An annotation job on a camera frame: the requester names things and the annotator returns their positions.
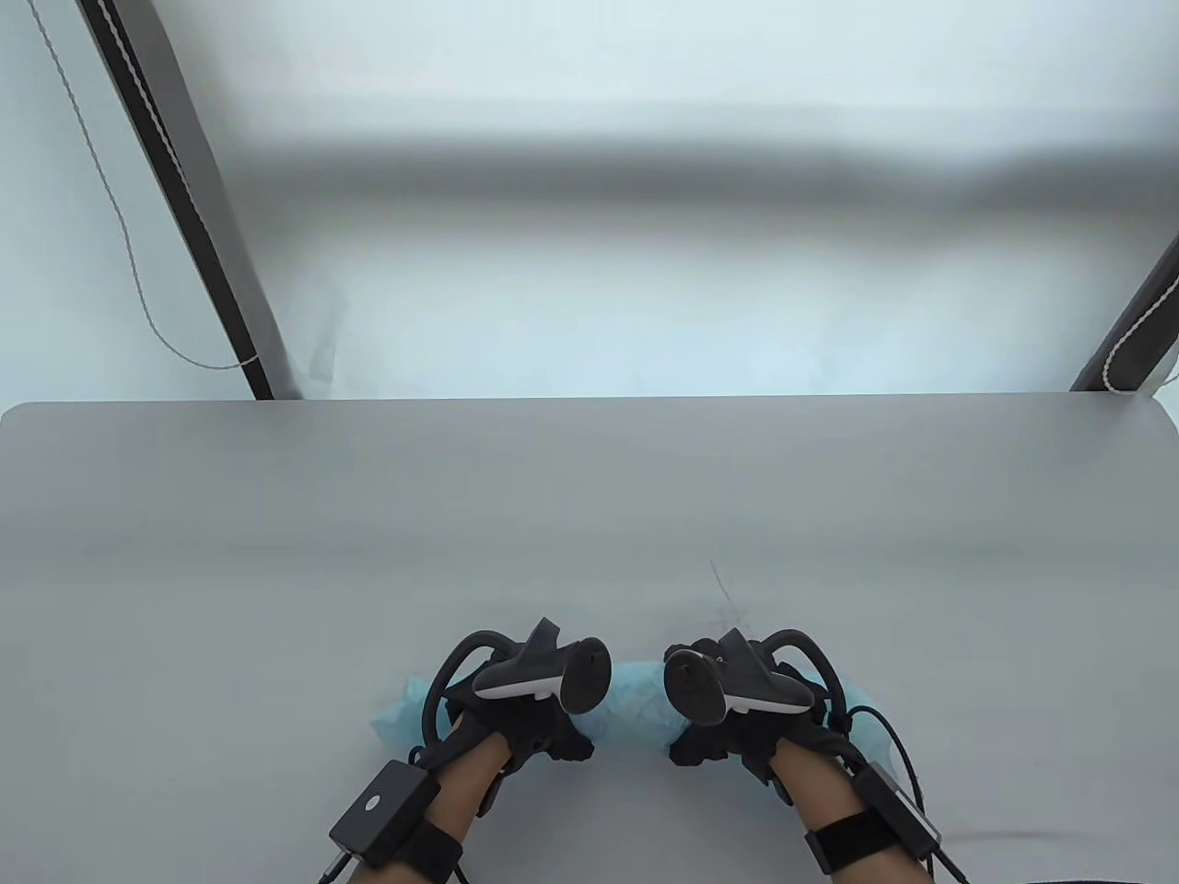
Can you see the person's right forearm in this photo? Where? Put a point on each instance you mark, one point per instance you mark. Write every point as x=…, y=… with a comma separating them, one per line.
x=820, y=783

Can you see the black wrist sensor box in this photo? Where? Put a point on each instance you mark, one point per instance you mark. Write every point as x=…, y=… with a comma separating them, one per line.
x=898, y=806
x=382, y=810

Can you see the dark metal frame pole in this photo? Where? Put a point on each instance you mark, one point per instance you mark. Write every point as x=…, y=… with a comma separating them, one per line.
x=1138, y=331
x=184, y=184

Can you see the person's left forearm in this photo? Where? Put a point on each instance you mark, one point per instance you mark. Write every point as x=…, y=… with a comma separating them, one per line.
x=470, y=783

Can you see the person's right hand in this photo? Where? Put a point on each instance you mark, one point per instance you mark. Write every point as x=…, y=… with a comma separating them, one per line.
x=718, y=737

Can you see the light blue gift wrapping paper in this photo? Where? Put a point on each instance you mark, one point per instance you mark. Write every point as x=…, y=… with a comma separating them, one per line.
x=636, y=704

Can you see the black and white controller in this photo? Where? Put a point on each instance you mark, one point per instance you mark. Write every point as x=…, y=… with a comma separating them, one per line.
x=571, y=672
x=695, y=686

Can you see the person's left hand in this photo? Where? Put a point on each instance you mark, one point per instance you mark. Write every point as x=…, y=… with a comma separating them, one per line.
x=553, y=732

